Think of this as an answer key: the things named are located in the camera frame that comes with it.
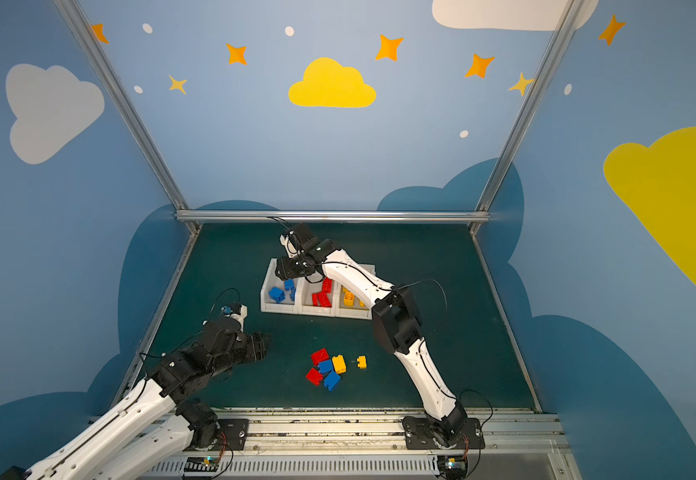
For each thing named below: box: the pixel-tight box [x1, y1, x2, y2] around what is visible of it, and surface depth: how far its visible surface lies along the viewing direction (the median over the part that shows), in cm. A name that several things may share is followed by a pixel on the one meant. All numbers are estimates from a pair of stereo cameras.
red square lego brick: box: [310, 348, 330, 366], surface depth 88 cm
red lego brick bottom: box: [306, 368, 323, 386], surface depth 84 cm
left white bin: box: [260, 258, 298, 315], surface depth 97 cm
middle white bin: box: [296, 277, 340, 317], surface depth 95 cm
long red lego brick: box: [311, 291, 332, 308], surface depth 100 cm
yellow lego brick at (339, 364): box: [332, 354, 347, 375], surface depth 86 cm
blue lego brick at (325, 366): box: [318, 359, 333, 373], surface depth 86 cm
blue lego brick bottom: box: [323, 371, 341, 391], surface depth 83 cm
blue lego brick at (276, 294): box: [268, 286, 285, 303], surface depth 100 cm
